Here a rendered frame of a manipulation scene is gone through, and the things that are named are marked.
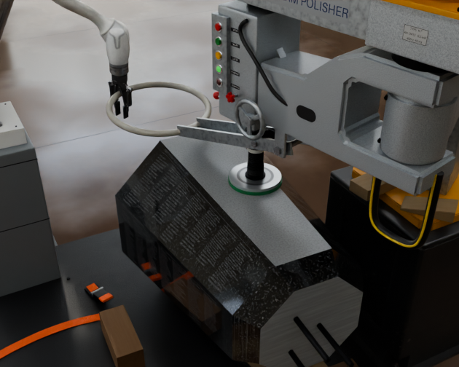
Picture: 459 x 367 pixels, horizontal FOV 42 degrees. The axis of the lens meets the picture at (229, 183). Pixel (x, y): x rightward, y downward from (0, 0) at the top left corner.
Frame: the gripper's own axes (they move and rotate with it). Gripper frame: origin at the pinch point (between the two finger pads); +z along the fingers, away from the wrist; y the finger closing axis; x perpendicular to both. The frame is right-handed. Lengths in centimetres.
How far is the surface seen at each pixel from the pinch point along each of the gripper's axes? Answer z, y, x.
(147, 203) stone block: 14, 45, -36
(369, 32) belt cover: -88, 129, -41
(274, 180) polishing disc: -9, 94, -16
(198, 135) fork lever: -15, 56, -15
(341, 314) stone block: 14, 140, -44
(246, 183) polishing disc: -8, 86, -24
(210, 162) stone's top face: -3, 62, -14
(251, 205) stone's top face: -6, 94, -33
